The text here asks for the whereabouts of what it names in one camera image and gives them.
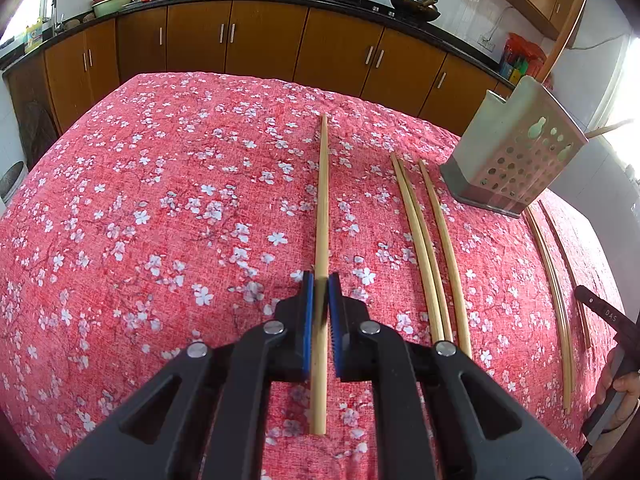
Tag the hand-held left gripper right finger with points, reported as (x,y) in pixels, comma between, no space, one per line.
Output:
(336,340)

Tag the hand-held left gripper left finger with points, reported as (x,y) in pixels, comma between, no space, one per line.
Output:
(309,330)

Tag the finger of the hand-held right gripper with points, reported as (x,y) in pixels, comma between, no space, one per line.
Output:
(602,312)

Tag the grey perforated chopstick holder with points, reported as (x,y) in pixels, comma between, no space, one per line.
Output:
(500,125)

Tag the person's right hand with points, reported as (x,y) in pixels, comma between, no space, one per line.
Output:
(627,392)

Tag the red floral tablecloth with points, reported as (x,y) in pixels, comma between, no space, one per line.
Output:
(150,260)

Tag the red bag of bottles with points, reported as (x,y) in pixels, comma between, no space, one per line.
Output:
(525,52)

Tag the brown lower kitchen cabinets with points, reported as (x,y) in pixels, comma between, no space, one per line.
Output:
(265,40)

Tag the black gas stove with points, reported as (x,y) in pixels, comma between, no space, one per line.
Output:
(380,9)

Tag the white bucket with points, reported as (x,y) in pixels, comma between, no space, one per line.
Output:
(11,180)

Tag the dark cloth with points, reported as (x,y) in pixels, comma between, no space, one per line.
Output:
(37,130)

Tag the black wok with wooden spatula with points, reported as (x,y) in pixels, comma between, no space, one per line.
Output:
(412,7)

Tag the green basin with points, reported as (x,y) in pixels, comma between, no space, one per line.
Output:
(112,6)

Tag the yellow detergent bottle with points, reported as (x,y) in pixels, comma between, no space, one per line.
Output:
(33,37)

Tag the metal faucet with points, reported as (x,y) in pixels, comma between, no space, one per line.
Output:
(54,15)

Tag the white wall socket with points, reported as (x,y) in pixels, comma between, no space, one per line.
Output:
(486,43)

